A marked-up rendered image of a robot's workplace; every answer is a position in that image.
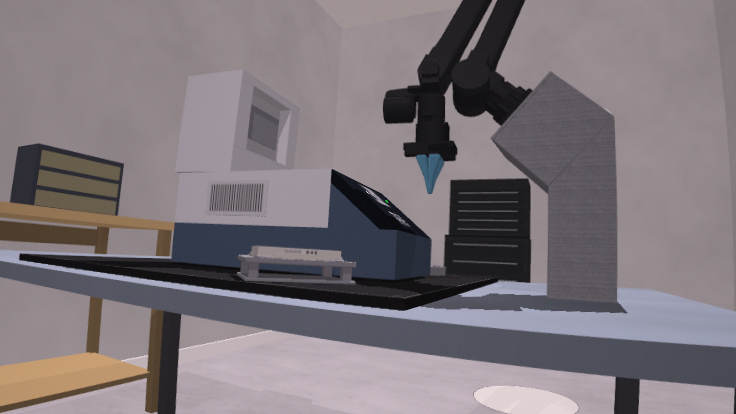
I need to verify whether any white real-time pcr cycler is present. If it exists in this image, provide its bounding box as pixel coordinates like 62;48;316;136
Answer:
171;69;432;281

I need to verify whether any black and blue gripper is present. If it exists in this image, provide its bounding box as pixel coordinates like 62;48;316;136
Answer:
403;117;457;194

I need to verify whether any white well pcr plate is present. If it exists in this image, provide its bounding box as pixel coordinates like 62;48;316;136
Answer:
250;246;342;261

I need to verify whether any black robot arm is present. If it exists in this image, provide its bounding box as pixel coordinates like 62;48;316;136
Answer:
383;0;533;126

